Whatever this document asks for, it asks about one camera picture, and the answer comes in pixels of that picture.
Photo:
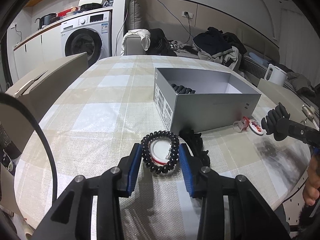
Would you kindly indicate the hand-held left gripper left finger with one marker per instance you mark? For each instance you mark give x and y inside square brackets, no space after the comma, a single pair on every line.
[132,172]

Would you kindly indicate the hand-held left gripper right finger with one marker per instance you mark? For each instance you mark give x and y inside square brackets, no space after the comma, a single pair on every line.
[186,172]

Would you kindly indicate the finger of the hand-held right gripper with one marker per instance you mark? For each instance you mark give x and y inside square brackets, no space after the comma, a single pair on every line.
[295,129]

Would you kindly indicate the black claw hair clip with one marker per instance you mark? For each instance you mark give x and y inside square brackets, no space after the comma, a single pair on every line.
[273,120]

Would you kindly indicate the red rimmed round badge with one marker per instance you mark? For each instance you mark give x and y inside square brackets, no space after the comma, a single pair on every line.
[162,152]

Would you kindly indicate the white round badge red print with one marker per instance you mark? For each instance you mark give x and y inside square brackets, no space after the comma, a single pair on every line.
[257,127]

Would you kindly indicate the red and clear plastic clip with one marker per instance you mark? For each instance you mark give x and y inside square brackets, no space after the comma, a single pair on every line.
[241,123]

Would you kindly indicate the silver grey box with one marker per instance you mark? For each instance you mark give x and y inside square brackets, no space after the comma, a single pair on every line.
[212,112]

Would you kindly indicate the person's right forearm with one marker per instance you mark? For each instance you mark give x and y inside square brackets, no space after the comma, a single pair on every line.
[308,221]

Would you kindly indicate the person's right hand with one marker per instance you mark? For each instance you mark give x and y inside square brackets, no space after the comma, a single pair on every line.
[312,187]

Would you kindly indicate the beige cardboard box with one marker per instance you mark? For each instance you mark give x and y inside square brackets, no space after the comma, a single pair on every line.
[282,97]

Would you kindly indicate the grey blanket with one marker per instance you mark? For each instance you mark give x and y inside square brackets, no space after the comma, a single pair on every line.
[300,80]

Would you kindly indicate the white electric kettle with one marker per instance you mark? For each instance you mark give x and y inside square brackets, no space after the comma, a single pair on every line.
[275,73]

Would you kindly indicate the light blue pillow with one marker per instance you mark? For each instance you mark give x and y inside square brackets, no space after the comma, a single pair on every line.
[257,58]

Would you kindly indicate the pile of dark clothes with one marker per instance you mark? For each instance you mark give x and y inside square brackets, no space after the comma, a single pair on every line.
[217,45]

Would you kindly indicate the large cardboard box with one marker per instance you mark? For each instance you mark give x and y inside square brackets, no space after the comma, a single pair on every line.
[50,77]

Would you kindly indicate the grey sofa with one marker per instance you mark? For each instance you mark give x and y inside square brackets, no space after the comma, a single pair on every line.
[132,46]

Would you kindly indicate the black garment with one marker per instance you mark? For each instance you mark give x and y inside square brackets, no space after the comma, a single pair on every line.
[160,42]

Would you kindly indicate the white cloth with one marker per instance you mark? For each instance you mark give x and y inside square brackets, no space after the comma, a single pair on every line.
[142,36]

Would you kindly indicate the white washing machine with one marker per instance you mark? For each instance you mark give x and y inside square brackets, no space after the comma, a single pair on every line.
[85,37]

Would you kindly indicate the grey striped cushion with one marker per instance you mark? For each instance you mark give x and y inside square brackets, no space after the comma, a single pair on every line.
[136,15]

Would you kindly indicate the white lower kitchen cabinet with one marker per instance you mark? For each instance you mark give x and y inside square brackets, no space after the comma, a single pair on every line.
[32,50]

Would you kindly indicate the black pan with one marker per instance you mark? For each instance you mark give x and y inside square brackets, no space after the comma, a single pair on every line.
[88,5]

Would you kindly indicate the red basket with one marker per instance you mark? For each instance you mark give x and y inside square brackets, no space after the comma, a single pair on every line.
[63,13]

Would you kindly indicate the black kettle on counter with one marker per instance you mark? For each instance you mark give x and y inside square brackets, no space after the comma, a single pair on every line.
[47,18]

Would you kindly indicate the white kitchen wall socket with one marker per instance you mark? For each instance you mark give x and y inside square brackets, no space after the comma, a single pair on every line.
[15,26]

